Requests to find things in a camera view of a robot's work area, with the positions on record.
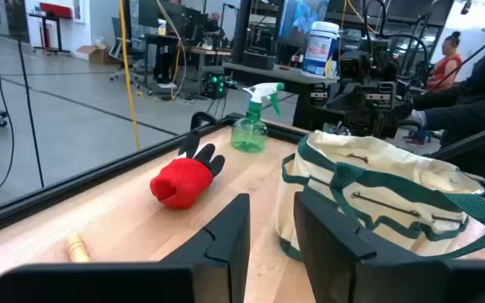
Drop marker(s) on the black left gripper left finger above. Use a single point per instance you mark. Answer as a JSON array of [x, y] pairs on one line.
[[99, 282]]

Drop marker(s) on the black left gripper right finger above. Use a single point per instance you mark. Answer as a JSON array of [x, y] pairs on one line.
[[394, 282]]

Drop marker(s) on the green plastic spray bottle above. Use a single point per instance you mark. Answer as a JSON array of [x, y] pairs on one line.
[[248, 134]]

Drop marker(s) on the red black gardening glove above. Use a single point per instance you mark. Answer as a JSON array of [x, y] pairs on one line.
[[183, 181]]

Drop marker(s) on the cream green canvas gardening bag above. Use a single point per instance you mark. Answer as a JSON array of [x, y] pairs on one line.
[[394, 177]]

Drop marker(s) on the white blue wipes canister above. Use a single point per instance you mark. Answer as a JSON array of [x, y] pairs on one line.
[[320, 46]]

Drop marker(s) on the person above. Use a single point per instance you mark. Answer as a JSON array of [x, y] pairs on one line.
[[478, 84], [446, 67], [214, 25]]

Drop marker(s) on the black computer monitor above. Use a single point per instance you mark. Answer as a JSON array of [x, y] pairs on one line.
[[301, 17]]

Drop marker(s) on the black box green lights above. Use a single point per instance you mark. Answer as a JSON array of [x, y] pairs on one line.
[[215, 84]]

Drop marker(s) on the wooden top desk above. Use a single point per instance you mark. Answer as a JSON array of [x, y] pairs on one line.
[[183, 48]]

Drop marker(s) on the cardboard box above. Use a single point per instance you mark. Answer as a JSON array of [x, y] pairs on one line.
[[95, 54]]

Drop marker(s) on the black office chair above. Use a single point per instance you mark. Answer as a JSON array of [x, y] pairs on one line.
[[120, 46]]

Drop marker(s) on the black aluminium table frame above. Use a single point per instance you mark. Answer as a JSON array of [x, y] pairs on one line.
[[57, 193]]

